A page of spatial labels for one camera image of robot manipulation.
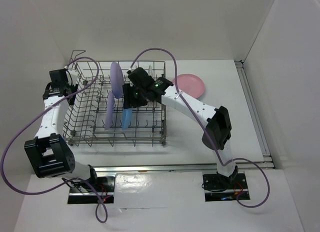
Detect aluminium rail front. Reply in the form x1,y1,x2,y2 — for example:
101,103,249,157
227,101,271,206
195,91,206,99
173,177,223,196
95,164,217,174

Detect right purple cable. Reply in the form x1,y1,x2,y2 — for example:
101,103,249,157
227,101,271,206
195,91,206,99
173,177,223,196
129,47,271,208

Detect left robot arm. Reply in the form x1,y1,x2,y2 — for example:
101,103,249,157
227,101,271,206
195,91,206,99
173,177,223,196
24,69,99,192

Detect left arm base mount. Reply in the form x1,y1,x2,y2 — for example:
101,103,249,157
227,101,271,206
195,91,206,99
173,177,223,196
67,175,116,205

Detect large purple plate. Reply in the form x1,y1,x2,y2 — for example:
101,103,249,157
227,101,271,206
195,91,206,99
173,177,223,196
110,62,124,99

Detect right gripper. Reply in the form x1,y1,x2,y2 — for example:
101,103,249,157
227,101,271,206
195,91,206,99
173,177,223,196
123,83,149,109

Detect small purple plate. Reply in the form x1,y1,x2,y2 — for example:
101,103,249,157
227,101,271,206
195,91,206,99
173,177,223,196
104,91,115,130

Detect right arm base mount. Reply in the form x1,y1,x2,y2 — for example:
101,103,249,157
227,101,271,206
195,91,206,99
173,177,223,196
201,173,250,202

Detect blue plate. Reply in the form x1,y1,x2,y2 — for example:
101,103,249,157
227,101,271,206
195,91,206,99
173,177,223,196
121,108,133,130

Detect purple cable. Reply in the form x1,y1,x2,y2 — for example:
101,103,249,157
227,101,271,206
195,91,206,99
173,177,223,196
129,47,271,208
0,56,109,224

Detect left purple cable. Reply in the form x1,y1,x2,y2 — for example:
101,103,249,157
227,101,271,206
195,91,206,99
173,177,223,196
0,56,109,224

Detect pink plate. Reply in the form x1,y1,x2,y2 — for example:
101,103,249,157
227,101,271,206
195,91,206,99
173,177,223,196
172,73,205,98

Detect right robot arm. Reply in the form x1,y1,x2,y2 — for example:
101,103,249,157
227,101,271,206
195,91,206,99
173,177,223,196
123,67,238,188

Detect grey wire dish rack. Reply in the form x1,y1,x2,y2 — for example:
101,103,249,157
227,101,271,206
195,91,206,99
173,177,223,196
63,50,167,147

